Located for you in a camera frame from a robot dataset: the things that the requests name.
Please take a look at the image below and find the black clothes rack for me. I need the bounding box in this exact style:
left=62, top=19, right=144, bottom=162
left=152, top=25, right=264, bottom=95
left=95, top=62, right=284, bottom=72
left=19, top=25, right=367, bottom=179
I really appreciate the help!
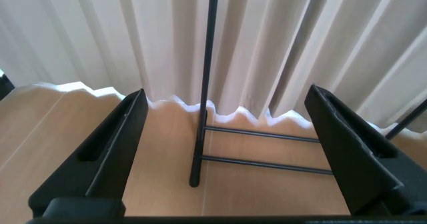
left=189, top=0, right=427, bottom=188

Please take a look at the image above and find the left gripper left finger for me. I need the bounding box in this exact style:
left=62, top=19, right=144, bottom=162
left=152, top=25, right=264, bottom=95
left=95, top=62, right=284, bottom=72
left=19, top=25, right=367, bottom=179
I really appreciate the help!
left=28, top=88, right=149, bottom=218

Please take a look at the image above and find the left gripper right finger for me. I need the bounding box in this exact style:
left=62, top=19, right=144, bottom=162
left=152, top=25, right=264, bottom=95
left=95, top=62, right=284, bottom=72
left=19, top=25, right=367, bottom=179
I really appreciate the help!
left=304, top=83, right=427, bottom=217

